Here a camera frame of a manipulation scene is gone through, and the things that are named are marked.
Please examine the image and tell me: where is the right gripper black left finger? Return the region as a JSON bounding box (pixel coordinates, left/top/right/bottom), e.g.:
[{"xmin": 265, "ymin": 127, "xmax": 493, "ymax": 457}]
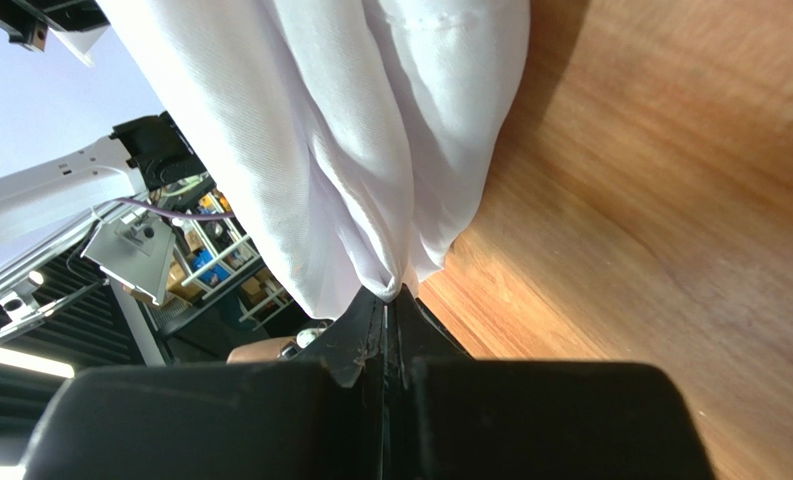
[{"xmin": 23, "ymin": 291, "xmax": 383, "ymax": 479}]

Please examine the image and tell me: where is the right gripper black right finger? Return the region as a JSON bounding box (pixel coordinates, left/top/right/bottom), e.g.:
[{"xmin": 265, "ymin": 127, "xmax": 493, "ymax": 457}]
[{"xmin": 386, "ymin": 291, "xmax": 715, "ymax": 479}]

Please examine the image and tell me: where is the white long sleeve shirt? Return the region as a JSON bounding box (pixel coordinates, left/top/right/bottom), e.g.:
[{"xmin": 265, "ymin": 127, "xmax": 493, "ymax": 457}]
[{"xmin": 100, "ymin": 1, "xmax": 530, "ymax": 319}]

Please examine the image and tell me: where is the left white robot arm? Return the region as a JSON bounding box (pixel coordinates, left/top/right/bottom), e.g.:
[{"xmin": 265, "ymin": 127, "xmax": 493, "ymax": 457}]
[{"xmin": 0, "ymin": 112, "xmax": 206, "ymax": 246}]

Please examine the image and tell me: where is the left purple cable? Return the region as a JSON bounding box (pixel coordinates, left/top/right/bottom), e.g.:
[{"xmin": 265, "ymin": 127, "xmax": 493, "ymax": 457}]
[{"xmin": 112, "ymin": 196, "xmax": 238, "ymax": 222}]

